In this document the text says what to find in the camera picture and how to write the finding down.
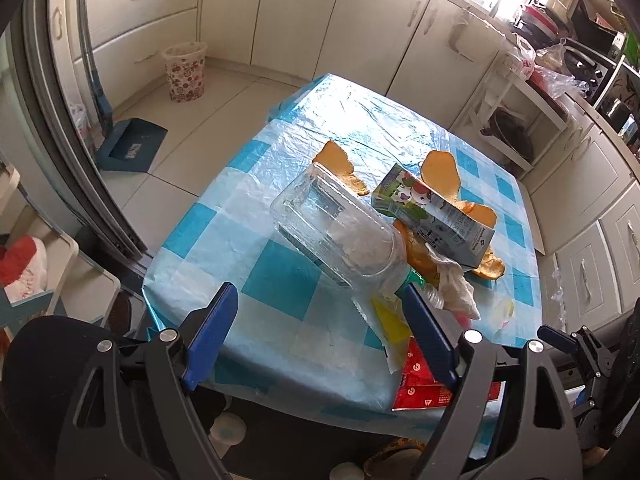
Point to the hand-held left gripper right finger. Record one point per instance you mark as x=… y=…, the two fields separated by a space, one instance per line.
x=430 y=340

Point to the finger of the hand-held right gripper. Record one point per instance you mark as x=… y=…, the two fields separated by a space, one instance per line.
x=557 y=338

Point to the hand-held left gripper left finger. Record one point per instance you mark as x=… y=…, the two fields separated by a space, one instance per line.
x=212 y=332

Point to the red packet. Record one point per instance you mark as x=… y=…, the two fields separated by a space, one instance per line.
x=422 y=385

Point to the white tissue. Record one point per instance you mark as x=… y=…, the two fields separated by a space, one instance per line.
x=457 y=290

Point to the green capped plastic bottle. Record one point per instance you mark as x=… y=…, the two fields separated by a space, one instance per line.
x=411 y=278

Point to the printed milk carton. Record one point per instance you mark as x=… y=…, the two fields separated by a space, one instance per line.
x=440 y=210

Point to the clear plastic container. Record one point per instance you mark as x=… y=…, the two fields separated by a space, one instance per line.
x=330 y=220

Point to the large orange peel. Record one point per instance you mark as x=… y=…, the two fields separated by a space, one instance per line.
x=440 y=175

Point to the yellow wrapper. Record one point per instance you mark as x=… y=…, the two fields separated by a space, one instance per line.
x=387 y=322

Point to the small clear candy wrapper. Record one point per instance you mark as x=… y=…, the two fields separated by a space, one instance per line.
x=505 y=315

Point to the blue checkered plastic tablecloth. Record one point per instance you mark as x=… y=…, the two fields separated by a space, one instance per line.
x=280 y=272

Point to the cream kitchen cabinets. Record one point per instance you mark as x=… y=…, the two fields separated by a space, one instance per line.
x=585 y=185
x=300 y=15

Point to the red and white plush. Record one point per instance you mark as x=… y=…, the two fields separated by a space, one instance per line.
x=20 y=270

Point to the blue dustpan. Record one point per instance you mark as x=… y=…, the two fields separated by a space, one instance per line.
x=132 y=146

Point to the black cooking pot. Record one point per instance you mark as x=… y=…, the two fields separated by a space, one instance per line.
x=510 y=132

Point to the white shelf rack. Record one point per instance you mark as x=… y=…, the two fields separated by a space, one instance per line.
x=525 y=90

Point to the grey refrigerator door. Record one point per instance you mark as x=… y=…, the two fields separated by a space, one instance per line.
x=50 y=135

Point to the floral waste bin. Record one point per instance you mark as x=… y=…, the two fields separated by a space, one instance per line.
x=186 y=72

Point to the clear plastic bag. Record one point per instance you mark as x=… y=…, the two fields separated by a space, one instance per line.
x=555 y=72

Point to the black stove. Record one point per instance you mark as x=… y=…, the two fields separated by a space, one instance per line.
x=587 y=67

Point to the white plastic bag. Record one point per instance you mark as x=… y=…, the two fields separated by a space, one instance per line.
x=525 y=55

